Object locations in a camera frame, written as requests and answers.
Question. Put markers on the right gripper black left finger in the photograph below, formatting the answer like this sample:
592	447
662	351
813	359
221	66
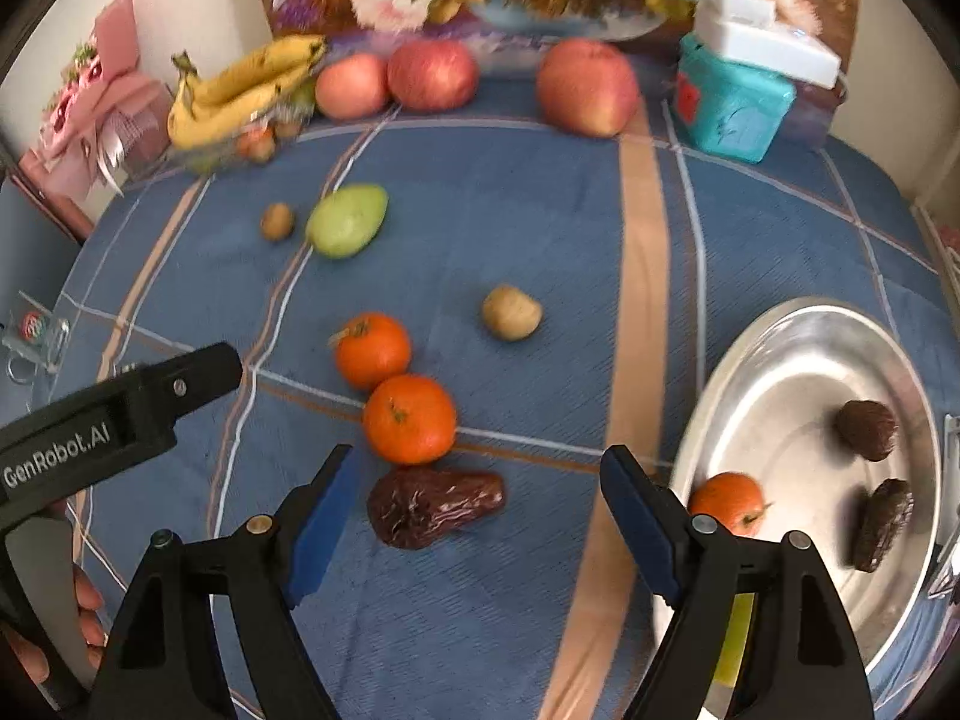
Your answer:
163	659

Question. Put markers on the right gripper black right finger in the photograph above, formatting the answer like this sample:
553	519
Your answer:
763	617

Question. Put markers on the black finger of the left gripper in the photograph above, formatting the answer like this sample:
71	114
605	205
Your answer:
155	396

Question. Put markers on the orange tangerine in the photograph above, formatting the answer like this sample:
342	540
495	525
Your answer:
410	420
371	348

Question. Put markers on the green mango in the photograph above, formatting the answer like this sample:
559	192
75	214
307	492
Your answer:
344	222

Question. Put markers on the dark red wax apple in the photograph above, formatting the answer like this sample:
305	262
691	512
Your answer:
411	508

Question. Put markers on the tan round kiwi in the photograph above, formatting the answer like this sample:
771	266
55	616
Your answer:
510	314

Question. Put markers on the clear glass cup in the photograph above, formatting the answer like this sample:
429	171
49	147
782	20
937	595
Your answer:
35	339

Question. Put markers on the tangerine in tray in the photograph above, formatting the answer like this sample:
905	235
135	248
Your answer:
734	499

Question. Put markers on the dark date fruit lower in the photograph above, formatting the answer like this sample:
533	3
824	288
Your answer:
887	512

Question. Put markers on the dark date fruit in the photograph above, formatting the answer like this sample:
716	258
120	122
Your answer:
868	427
887	512

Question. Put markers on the dark date fruit upper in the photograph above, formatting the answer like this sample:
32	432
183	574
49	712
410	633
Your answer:
868	427

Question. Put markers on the silver metal tray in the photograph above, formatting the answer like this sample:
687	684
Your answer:
767	411

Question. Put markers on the clear glass fruit bowl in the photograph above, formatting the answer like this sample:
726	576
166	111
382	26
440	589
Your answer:
247	138

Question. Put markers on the pink flower bouquet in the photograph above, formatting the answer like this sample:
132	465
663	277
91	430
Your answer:
107	118

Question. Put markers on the yellow banana bunch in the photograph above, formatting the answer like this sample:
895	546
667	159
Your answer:
259	78

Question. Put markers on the blue plaid tablecloth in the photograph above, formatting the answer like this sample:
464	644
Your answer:
648	258

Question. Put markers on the pale pink apple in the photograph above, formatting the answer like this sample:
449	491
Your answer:
352	88

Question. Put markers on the red apple middle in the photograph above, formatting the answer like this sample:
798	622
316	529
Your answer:
432	75

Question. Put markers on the teal house-shaped tin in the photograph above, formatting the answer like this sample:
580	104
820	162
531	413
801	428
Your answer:
728	109

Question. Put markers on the large red apple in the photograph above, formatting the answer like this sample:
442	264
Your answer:
587	88

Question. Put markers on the white power adapter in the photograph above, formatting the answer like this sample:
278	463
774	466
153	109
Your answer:
747	32

